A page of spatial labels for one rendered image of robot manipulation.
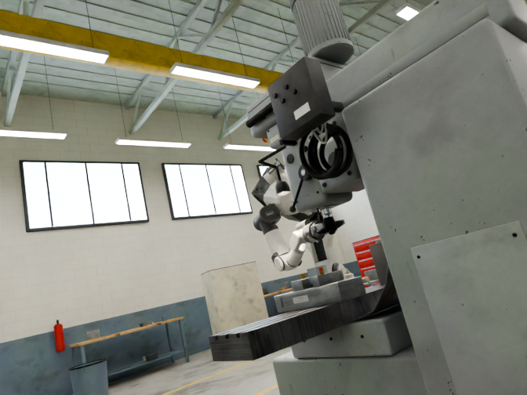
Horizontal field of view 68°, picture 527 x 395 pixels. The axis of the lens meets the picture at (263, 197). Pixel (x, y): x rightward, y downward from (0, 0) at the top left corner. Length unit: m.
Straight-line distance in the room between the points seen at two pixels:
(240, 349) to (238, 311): 6.54
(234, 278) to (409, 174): 6.76
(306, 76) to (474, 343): 0.91
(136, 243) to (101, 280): 1.10
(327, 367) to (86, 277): 7.65
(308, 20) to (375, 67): 0.42
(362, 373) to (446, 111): 0.93
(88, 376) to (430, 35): 5.51
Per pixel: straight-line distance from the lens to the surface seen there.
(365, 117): 1.33
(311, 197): 1.65
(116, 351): 9.03
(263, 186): 2.32
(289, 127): 1.36
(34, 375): 8.71
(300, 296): 1.59
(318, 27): 1.75
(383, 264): 1.89
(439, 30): 1.40
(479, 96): 1.17
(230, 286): 7.77
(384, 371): 1.51
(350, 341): 1.55
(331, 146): 1.56
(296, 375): 1.83
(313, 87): 1.31
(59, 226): 9.03
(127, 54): 6.62
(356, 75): 1.54
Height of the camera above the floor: 1.04
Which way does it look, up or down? 13 degrees up
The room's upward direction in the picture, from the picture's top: 14 degrees counter-clockwise
